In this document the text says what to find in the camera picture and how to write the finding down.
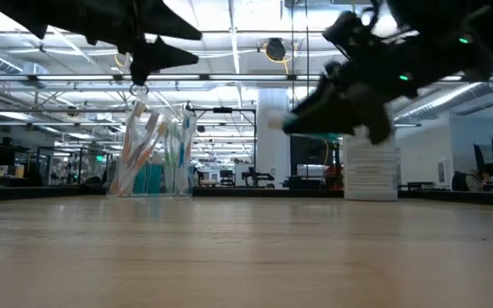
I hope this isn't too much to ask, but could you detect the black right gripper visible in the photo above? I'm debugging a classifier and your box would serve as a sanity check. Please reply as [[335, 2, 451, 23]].
[[282, 54, 424, 146]]

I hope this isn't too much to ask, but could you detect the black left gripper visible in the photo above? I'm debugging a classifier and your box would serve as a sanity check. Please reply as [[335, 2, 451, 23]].
[[36, 0, 203, 86]]

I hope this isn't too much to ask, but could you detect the green and white toothbrush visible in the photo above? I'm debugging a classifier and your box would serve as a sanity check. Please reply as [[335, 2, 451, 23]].
[[162, 119, 175, 194], [168, 117, 181, 194]]

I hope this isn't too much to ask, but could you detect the black monitor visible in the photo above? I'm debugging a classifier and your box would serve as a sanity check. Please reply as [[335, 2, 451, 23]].
[[289, 139, 336, 181]]

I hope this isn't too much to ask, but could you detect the white wipes canister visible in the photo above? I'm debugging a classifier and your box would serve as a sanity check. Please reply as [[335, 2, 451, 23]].
[[342, 127, 399, 202]]

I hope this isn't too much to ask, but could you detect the white structural column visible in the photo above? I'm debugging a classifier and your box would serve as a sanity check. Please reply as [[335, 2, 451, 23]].
[[256, 87, 292, 190]]

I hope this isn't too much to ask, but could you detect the clear acrylic organizer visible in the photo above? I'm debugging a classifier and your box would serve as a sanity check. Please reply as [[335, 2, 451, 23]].
[[105, 92, 194, 198]]

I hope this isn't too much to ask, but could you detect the person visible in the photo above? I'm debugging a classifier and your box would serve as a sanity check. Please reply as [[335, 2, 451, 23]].
[[451, 163, 493, 193]]

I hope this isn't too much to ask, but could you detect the yellow cable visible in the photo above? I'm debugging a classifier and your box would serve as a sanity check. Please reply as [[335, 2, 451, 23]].
[[319, 139, 331, 170]]

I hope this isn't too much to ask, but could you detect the black hanging cable loop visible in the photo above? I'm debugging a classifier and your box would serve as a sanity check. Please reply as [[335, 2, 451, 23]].
[[128, 83, 151, 98]]

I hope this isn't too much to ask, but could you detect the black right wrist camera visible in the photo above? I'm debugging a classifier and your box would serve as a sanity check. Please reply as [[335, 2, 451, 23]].
[[323, 9, 378, 59]]

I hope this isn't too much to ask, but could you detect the black ceiling cable reel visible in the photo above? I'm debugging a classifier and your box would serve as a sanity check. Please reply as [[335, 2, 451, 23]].
[[264, 37, 288, 62]]

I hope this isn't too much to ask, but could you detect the horizontal metal frame rail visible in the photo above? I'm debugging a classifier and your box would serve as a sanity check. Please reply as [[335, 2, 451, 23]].
[[0, 73, 493, 84]]

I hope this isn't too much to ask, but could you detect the black metal frame station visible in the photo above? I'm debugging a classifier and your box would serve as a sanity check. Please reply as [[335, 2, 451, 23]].
[[185, 105, 276, 188]]

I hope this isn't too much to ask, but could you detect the black aluminium table frame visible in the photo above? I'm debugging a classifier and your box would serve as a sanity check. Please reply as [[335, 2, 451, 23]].
[[0, 184, 493, 203]]

